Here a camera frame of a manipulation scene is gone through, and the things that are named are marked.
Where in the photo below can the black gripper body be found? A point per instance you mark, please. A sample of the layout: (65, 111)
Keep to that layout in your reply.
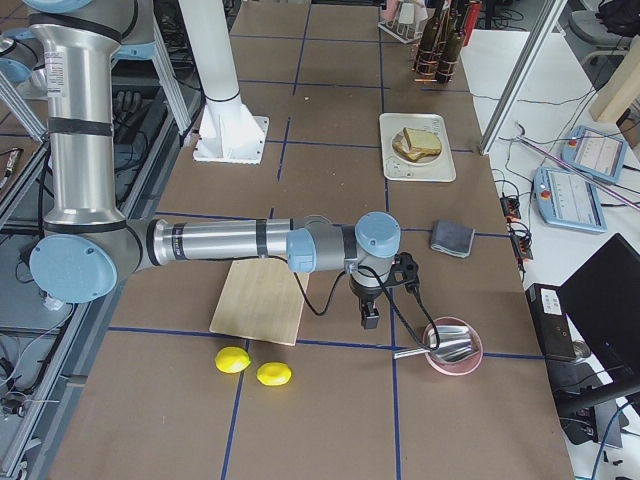
(365, 299)

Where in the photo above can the white round plate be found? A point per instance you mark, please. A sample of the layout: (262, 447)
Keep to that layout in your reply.
(417, 155)

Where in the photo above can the bread slice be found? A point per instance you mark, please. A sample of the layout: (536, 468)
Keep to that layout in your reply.
(410, 152)
(423, 141)

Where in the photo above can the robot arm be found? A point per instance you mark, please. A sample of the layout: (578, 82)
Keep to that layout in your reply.
(90, 246)

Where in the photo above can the white bear tray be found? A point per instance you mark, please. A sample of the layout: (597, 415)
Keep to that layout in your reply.
(400, 164)

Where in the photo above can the metal scoop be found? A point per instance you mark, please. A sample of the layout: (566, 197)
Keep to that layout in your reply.
(449, 344)

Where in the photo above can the grey folded cloth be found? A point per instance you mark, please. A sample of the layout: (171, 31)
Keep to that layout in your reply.
(452, 239)

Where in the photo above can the wooden cutting board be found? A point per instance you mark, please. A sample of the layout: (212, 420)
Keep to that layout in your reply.
(261, 300)

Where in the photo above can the pink bowl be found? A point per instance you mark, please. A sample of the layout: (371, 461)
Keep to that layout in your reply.
(466, 366)

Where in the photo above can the yellow lemon half right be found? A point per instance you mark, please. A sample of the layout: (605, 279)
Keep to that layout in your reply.
(274, 374)

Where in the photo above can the yellow lemon half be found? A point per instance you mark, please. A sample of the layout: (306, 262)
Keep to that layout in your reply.
(274, 374)
(232, 360)

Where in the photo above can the yellow lemon half left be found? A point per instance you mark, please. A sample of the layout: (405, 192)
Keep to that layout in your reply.
(232, 360)

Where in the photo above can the teach pendant near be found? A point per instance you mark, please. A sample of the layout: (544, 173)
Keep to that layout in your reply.
(566, 200)

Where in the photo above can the teach pendant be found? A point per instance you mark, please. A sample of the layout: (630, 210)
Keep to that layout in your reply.
(566, 200)
(596, 153)

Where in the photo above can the dark wine bottle upper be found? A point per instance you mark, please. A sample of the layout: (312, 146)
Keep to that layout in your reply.
(428, 44)

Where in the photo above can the dark wine bottle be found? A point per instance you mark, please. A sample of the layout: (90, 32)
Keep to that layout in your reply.
(428, 44)
(453, 41)

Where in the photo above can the dark wine bottle lower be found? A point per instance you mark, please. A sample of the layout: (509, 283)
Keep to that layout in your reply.
(453, 41)

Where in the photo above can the teach pendant far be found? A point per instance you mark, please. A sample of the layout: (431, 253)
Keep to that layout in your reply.
(596, 153)

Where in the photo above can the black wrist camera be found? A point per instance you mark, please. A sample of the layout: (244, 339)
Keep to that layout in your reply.
(404, 272)

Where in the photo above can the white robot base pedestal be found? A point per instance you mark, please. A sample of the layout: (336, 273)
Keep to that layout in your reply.
(228, 131)

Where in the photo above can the copper wire bottle rack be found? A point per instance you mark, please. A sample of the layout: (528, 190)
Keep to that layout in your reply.
(435, 65)

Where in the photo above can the aluminium frame post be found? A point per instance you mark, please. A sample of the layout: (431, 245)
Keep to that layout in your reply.
(532, 48)

